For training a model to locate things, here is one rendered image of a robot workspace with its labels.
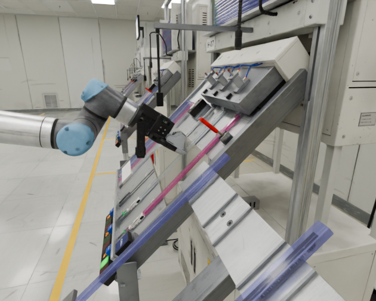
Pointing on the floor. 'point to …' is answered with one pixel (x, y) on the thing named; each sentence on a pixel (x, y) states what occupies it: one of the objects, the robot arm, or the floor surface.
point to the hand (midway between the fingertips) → (182, 152)
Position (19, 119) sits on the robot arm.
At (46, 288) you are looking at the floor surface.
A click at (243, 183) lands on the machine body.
